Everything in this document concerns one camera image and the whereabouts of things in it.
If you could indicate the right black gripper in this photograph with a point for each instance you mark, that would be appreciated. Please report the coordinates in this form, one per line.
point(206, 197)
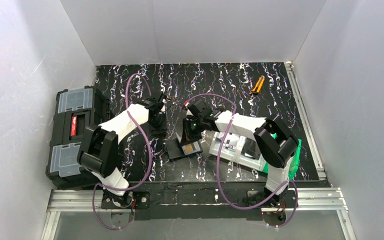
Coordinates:
point(189, 108)

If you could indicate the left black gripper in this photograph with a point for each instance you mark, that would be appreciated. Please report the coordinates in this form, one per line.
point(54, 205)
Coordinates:
point(160, 100)

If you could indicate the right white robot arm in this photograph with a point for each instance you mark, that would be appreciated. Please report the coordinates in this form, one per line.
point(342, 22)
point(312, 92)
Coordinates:
point(275, 140)

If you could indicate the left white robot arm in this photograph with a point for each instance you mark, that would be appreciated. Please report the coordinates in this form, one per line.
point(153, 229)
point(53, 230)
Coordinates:
point(98, 151)

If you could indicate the white cards in left bin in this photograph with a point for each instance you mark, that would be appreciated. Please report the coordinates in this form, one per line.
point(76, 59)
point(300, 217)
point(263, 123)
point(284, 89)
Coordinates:
point(231, 142)

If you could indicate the black cards in middle bin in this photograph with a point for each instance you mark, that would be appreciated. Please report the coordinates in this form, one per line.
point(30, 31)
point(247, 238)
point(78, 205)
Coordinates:
point(251, 149)

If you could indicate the grey bin left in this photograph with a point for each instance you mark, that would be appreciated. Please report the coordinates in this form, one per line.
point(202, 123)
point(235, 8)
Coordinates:
point(215, 145)

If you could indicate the grey bin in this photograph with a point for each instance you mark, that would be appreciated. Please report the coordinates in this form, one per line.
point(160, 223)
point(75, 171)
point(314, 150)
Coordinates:
point(215, 145)
point(247, 161)

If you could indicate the grey bin middle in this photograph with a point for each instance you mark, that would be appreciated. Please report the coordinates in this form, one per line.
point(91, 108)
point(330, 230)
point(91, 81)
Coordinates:
point(247, 161)

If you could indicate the orange black utility knife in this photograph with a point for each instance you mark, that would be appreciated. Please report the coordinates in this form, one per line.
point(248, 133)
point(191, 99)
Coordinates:
point(258, 86)

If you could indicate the black tool box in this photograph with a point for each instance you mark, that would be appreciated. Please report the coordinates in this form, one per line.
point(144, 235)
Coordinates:
point(75, 109)

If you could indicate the green bin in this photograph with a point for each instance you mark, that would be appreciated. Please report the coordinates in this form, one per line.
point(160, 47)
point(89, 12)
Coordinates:
point(295, 162)

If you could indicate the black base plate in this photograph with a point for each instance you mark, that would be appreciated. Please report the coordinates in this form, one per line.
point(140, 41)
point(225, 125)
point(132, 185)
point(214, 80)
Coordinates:
point(196, 200)

